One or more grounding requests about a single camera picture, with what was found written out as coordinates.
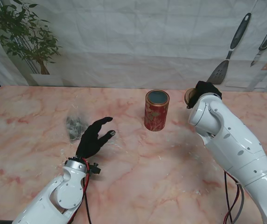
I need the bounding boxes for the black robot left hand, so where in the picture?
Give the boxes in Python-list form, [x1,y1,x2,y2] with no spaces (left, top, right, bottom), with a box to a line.
[75,117,117,160]

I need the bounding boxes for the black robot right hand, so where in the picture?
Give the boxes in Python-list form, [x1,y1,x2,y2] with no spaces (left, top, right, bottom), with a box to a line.
[186,80,223,109]

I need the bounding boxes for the gold round canister lid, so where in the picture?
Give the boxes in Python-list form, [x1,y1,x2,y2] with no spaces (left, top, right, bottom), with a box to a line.
[183,88,197,104]

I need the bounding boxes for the clear plastic bag of tea bags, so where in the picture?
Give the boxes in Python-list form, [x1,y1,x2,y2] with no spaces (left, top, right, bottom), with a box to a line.
[65,106,88,144]

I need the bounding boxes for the red floral tea canister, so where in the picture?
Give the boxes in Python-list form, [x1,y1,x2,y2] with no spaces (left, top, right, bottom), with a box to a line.
[144,89,170,133]

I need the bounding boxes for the black slotted spatula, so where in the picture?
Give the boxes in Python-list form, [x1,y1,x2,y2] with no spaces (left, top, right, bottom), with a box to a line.
[207,12,252,85]

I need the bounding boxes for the green leafy plant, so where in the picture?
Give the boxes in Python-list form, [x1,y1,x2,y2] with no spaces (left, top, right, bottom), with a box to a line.
[0,0,63,75]

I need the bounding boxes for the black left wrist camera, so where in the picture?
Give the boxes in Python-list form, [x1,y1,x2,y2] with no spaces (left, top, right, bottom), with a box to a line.
[88,162,101,175]

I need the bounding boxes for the red and black left arm cable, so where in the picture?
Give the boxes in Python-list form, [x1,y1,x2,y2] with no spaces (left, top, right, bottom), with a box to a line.
[68,158,92,224]

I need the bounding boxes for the red and black arm cable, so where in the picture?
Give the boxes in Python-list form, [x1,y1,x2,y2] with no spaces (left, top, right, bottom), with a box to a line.
[223,171,246,224]
[68,158,92,224]

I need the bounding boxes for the red and black right arm cable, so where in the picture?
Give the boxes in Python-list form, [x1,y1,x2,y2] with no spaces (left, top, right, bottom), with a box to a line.
[223,171,246,224]

